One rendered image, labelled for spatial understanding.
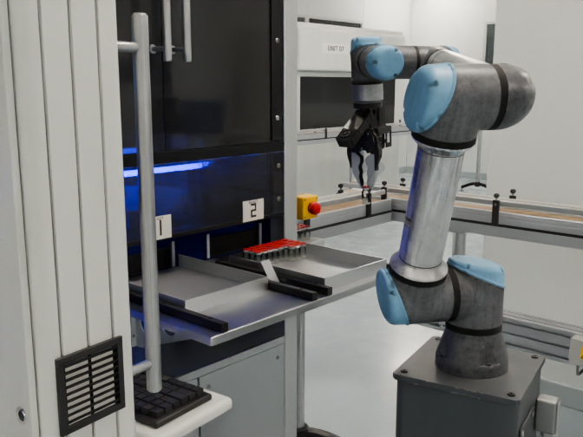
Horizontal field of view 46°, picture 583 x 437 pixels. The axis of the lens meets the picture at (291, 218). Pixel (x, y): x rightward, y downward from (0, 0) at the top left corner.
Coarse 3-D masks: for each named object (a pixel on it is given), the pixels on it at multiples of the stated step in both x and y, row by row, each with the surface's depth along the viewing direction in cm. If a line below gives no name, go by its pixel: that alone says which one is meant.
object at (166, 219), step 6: (162, 216) 176; (168, 216) 177; (156, 222) 174; (162, 222) 176; (168, 222) 177; (156, 228) 175; (162, 228) 176; (168, 228) 177; (156, 234) 175; (162, 234) 176; (168, 234) 178
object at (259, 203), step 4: (252, 200) 199; (256, 200) 200; (260, 200) 201; (244, 204) 197; (248, 204) 198; (256, 204) 200; (260, 204) 202; (244, 208) 197; (248, 208) 198; (252, 208) 199; (256, 208) 201; (260, 208) 202; (244, 212) 197; (248, 212) 198; (252, 212) 200; (256, 212) 201; (260, 212) 202; (244, 216) 197; (248, 216) 199; (256, 216) 201; (260, 216) 202; (244, 220) 197; (248, 220) 199
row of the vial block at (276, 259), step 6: (276, 246) 195; (282, 246) 195; (258, 252) 189; (264, 252) 190; (270, 252) 192; (276, 252) 194; (282, 252) 196; (258, 258) 189; (264, 258) 191; (270, 258) 192; (276, 258) 194; (282, 258) 196
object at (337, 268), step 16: (320, 256) 202; (336, 256) 198; (352, 256) 194; (368, 256) 190; (288, 272) 176; (304, 272) 185; (320, 272) 185; (336, 272) 185; (352, 272) 176; (368, 272) 181; (336, 288) 172
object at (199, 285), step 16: (160, 272) 185; (176, 272) 185; (192, 272) 185; (208, 272) 184; (224, 272) 180; (240, 272) 175; (128, 288) 164; (160, 288) 171; (176, 288) 171; (192, 288) 171; (208, 288) 171; (224, 288) 171; (240, 288) 163; (256, 288) 167; (176, 304) 153; (192, 304) 152; (208, 304) 156
